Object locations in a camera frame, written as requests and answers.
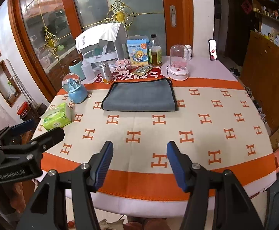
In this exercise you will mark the translucent plastic squeeze bottle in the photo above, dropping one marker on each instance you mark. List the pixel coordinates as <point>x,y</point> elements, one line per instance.
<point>87,70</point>

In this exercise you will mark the pill blister pack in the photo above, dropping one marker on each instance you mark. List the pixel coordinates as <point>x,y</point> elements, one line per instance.
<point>142,70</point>

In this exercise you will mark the green tissue pack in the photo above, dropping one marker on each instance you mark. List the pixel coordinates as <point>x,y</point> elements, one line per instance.
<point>59,116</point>

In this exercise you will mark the silver orange can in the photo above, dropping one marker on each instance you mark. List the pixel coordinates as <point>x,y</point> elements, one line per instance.
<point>105,73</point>

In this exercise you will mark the black smartphone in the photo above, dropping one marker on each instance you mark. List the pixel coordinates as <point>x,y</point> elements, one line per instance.
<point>212,49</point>

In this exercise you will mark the red bucket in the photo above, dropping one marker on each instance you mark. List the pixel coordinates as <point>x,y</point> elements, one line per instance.
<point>23,109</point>

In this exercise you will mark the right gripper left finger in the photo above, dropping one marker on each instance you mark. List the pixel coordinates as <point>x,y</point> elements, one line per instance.
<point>47,207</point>

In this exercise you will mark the glass dome music box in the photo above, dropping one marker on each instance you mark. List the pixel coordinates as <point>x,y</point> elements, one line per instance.
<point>178,67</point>

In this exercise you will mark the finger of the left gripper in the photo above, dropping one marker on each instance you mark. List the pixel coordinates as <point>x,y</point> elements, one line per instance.
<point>12,135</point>
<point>42,143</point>

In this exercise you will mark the silver door handle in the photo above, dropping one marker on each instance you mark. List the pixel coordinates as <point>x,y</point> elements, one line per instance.
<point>173,16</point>

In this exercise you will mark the pink toy figure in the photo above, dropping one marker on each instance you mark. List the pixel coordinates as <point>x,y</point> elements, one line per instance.
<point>122,66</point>

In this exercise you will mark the blue duck carton box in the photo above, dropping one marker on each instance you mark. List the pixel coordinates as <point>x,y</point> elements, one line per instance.
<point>138,50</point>

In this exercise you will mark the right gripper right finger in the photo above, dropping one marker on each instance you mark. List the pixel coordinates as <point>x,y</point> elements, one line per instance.
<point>233,208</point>

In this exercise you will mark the orange H pattern blanket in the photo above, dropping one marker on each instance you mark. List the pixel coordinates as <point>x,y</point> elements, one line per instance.
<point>216,124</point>

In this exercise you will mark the teal cylinder container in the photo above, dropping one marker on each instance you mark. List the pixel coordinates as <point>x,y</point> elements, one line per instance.
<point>76,68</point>

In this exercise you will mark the white pill bottle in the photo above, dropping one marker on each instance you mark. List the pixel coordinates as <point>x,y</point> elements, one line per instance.
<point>190,51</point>

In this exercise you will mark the blue snow globe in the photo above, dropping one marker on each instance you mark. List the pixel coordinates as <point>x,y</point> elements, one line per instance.
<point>77,93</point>

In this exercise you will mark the purple and grey towel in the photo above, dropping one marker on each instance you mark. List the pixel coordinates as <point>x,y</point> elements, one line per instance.
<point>141,96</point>

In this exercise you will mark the brown liquid glass bottle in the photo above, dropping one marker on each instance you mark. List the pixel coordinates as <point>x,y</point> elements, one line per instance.
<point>155,51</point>

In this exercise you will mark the white appliance with cover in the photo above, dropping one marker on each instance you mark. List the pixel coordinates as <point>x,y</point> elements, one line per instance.
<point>101,43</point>

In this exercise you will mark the wooden cabinet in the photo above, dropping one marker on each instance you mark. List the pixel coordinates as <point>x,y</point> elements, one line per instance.
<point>260,72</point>

